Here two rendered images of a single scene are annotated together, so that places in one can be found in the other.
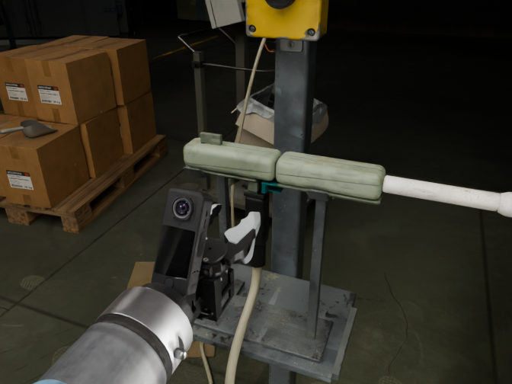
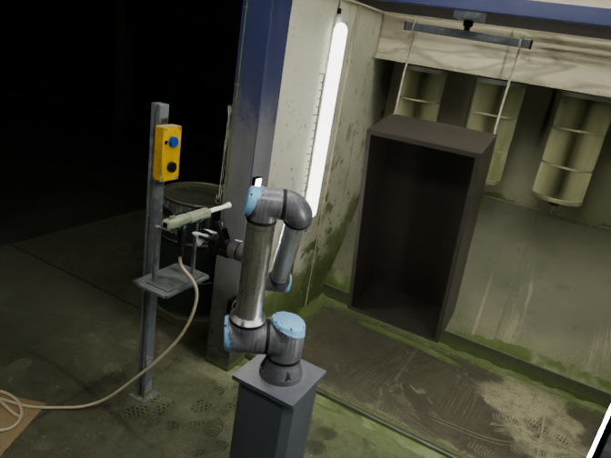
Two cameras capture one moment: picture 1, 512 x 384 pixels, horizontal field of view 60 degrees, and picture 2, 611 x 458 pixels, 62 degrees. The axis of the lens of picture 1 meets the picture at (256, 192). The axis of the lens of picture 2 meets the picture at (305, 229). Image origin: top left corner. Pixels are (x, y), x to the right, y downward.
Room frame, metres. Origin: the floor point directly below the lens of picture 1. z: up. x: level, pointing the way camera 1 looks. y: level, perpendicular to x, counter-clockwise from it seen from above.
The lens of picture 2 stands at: (-0.14, 2.23, 2.00)
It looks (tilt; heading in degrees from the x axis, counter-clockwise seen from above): 20 degrees down; 274
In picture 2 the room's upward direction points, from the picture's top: 9 degrees clockwise
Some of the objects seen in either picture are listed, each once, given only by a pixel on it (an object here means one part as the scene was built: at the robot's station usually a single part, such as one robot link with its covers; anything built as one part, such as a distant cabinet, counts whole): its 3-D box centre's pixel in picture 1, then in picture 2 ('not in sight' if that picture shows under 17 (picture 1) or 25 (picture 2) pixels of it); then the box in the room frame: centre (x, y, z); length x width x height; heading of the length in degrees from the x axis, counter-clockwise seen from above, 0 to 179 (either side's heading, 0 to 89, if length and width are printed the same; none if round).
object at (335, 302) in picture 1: (267, 312); (172, 279); (0.66, -0.02, 0.78); 0.31 x 0.23 x 0.01; 68
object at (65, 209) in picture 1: (77, 170); not in sight; (2.78, 1.24, 0.07); 1.20 x 0.80 x 0.14; 165
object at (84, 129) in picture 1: (86, 139); not in sight; (2.73, 1.12, 0.33); 0.38 x 0.29 x 0.36; 168
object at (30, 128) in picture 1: (32, 129); not in sight; (2.32, 1.23, 0.54); 0.28 x 0.18 x 0.08; 165
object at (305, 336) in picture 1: (264, 247); (177, 250); (0.64, -0.02, 0.95); 0.26 x 0.15 x 0.32; 68
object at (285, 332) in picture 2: not in sight; (285, 336); (0.02, 0.35, 0.83); 0.17 x 0.15 x 0.18; 14
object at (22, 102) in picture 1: (38, 79); not in sight; (2.84, 1.39, 0.69); 0.38 x 0.29 x 0.36; 160
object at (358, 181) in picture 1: (331, 221); (198, 228); (0.58, -0.12, 1.05); 0.49 x 0.05 x 0.23; 68
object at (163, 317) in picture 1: (148, 333); (235, 249); (0.32, 0.11, 1.07); 0.10 x 0.05 x 0.09; 68
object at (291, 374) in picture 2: not in sight; (282, 363); (0.01, 0.35, 0.69); 0.19 x 0.19 x 0.10
